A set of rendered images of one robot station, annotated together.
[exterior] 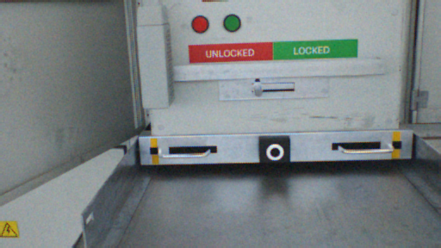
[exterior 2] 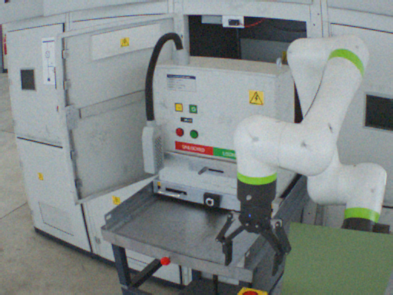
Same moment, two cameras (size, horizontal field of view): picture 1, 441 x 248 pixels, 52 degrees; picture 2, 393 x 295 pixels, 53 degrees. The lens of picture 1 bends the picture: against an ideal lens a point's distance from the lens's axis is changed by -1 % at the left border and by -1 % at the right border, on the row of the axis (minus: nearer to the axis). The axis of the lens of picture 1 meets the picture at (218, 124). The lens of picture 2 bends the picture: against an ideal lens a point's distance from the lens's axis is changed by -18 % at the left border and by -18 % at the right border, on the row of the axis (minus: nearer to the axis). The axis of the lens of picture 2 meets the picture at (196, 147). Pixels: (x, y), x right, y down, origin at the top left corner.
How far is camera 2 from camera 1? 1.09 m
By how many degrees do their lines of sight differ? 26
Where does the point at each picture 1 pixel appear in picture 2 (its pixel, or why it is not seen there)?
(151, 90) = (147, 165)
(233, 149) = (194, 195)
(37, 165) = (113, 181)
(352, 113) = not seen: hidden behind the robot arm
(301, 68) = (220, 164)
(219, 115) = (189, 177)
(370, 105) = not seen: hidden behind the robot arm
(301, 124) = (226, 190)
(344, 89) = not seen: hidden behind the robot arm
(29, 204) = (125, 190)
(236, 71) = (191, 160)
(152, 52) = (147, 149)
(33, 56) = (113, 132)
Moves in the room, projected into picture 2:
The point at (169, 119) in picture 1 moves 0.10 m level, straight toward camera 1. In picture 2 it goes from (166, 174) to (156, 184)
